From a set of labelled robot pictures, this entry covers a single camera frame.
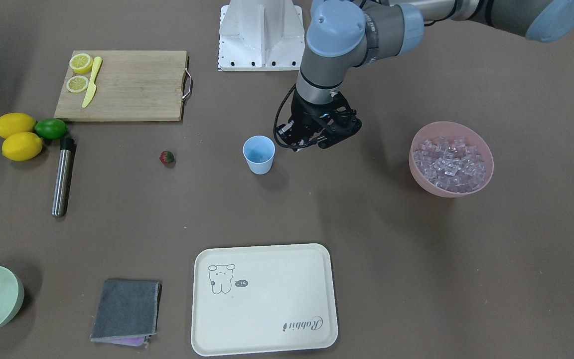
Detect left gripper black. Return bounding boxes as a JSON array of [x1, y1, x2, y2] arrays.
[[277, 91, 362, 152]]

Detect red strawberry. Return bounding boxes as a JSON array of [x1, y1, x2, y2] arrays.
[[159, 150, 176, 166]]

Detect clear ice cubes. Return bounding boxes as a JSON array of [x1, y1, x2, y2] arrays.
[[411, 136, 491, 194]]

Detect steel muddler black tip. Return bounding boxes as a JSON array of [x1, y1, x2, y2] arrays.
[[51, 137, 77, 218]]

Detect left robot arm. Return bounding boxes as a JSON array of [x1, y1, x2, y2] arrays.
[[273, 0, 574, 152]]

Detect light blue plastic cup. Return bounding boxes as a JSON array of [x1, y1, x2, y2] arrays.
[[242, 136, 276, 175]]

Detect pink bowl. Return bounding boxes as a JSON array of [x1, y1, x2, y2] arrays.
[[408, 121, 494, 198]]

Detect cream rectangular tray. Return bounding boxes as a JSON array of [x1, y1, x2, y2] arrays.
[[191, 243, 339, 357]]

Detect wooden cutting board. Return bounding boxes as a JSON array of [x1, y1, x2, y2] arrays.
[[54, 50, 192, 122]]

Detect yellow plastic knife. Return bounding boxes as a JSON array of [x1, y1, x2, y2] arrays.
[[81, 56, 103, 108]]

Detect lemon half lower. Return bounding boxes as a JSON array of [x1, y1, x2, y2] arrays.
[[66, 75, 89, 93]]

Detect lemon half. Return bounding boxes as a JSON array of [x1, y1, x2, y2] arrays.
[[66, 75, 89, 93], [69, 53, 93, 74]]

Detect lemon half upper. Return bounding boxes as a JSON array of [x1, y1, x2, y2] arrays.
[[69, 53, 93, 74]]

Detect grey folded cloth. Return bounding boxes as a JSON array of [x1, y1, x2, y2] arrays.
[[90, 279, 161, 348]]

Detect green lime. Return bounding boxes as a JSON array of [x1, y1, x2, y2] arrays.
[[34, 118, 68, 140]]

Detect yellow lemon front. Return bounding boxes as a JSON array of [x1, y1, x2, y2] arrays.
[[1, 132, 43, 162]]

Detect yellow lemon near lime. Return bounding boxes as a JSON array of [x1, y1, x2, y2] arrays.
[[0, 112, 37, 139]]

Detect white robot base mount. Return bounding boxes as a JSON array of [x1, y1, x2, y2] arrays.
[[217, 0, 305, 71]]

